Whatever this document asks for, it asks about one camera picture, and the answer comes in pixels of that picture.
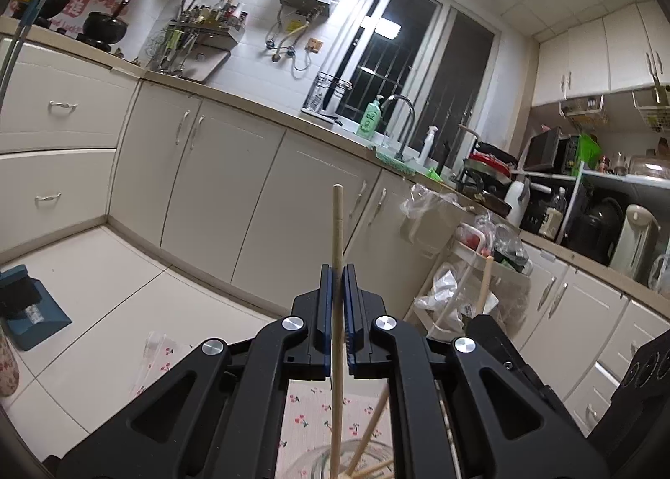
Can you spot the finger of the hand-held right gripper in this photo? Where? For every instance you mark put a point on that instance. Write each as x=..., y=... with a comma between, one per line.
x=502, y=353

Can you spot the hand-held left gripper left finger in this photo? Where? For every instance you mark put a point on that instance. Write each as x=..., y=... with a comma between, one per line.
x=327, y=296

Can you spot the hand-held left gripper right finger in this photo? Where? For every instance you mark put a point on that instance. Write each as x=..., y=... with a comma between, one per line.
x=349, y=296

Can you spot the clear glass jar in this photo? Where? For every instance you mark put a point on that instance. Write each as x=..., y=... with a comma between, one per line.
x=303, y=463

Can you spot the white plastic bag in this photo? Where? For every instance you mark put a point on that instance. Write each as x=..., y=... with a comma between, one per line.
x=439, y=296

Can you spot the bagged food packages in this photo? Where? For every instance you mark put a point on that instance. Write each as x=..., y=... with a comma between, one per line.
x=497, y=246

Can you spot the hanging clear plastic bag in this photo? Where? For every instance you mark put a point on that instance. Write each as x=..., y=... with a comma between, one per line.
x=429, y=222

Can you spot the white storage trolley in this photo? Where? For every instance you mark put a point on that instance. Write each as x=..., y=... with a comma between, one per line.
x=460, y=251

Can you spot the floral cherry tablecloth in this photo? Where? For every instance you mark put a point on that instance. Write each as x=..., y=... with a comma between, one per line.
x=309, y=421

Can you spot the clear glass jug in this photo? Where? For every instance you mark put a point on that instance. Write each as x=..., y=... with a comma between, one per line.
x=660, y=275

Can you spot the green cloth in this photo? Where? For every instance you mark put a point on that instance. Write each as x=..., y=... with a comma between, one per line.
x=398, y=162

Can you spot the plastic oil bottle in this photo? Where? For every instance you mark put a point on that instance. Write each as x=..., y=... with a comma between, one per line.
x=552, y=220

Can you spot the white jug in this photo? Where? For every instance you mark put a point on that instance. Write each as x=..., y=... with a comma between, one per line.
x=518, y=204

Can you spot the cream kitchen base cabinets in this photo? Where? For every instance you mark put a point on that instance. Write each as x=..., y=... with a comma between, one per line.
x=225, y=186

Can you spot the black rice cooker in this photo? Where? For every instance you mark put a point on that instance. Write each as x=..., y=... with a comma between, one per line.
x=594, y=233

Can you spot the white electric thermo pot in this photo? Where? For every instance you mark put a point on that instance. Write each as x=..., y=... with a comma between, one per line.
x=633, y=243

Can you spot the white spray bottle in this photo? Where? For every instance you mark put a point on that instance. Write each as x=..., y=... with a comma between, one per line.
x=426, y=146

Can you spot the green dish soap bottle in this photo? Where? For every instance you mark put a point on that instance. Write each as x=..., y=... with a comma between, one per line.
x=369, y=120

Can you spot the stacked pans and pots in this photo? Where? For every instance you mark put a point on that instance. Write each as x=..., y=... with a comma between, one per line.
x=487, y=170

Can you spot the chrome kitchen faucet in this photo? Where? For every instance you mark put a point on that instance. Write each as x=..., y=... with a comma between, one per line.
x=411, y=118

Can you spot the black microwave oven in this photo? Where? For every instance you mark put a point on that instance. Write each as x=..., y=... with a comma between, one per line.
x=544, y=152

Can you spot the white countertop shelf rack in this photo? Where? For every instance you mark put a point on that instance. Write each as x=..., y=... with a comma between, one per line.
x=617, y=176

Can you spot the green plastic bag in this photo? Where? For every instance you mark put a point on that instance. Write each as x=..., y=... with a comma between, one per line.
x=587, y=154

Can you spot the barred kitchen window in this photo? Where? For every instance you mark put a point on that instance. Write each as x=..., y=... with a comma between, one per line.
x=419, y=55

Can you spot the teal dustpan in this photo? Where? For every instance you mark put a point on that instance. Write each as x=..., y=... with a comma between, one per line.
x=36, y=317

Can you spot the beige wall socket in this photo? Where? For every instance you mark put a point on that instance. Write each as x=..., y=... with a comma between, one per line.
x=314, y=45

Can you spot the wall spice rack with bottles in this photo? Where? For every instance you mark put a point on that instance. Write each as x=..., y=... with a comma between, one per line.
x=209, y=34

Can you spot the cream wall cabinet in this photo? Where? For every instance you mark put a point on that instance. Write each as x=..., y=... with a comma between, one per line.
x=591, y=60

